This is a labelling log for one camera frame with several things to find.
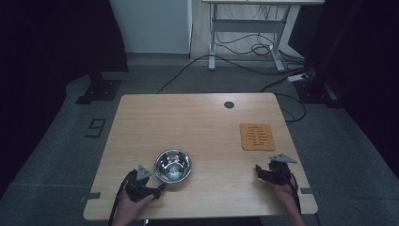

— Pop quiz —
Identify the stainless steel bowl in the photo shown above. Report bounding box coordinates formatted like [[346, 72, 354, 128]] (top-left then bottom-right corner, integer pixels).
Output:
[[153, 148, 193, 185]]

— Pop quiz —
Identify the white wall panel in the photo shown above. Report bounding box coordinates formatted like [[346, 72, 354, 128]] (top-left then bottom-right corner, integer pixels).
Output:
[[109, 0, 193, 55]]

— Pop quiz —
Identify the black floor cable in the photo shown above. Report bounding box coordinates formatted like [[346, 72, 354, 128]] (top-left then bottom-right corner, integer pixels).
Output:
[[156, 32, 311, 123]]

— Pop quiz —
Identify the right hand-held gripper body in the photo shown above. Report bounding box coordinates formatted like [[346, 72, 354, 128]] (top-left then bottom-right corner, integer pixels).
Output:
[[259, 153, 297, 186]]

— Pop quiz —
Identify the wooden table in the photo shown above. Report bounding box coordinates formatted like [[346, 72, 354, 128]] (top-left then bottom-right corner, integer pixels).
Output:
[[83, 92, 319, 221]]

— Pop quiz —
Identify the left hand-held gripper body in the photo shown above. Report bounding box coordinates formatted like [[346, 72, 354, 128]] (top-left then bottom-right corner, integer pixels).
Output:
[[125, 164, 162, 202]]

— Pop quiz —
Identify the white power strip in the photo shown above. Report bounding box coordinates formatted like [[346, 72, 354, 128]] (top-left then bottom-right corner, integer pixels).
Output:
[[287, 73, 310, 83]]

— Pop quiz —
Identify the left hand-held gripper cable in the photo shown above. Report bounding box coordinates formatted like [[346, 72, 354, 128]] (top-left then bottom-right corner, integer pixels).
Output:
[[107, 170, 136, 226]]

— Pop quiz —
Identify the right hand-held gripper cable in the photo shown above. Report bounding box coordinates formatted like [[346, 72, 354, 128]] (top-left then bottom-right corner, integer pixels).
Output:
[[286, 172, 303, 215]]

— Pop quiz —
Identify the dark curtain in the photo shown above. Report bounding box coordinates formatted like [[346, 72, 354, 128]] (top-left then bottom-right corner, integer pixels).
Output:
[[288, 0, 399, 180], [0, 0, 129, 199]]

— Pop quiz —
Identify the person's left hand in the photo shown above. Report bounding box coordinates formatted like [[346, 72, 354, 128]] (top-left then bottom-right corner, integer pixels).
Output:
[[116, 189, 155, 223]]

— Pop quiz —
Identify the hand-held gripper cable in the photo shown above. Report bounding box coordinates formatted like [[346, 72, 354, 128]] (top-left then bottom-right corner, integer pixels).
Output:
[[107, 170, 136, 226], [286, 172, 303, 215]]

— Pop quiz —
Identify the orange rectangular mat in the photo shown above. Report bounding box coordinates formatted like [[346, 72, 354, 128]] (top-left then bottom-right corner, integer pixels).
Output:
[[239, 122, 277, 152]]

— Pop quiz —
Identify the person's right hand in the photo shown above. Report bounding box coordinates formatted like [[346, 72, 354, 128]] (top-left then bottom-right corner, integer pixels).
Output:
[[265, 179, 298, 208]]

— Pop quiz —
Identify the black stand base plate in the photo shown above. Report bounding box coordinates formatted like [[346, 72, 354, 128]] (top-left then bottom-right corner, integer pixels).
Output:
[[295, 79, 344, 109], [75, 73, 122, 105]]

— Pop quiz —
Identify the white metal desk frame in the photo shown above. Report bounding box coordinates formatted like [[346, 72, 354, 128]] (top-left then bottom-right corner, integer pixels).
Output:
[[201, 0, 326, 73]]

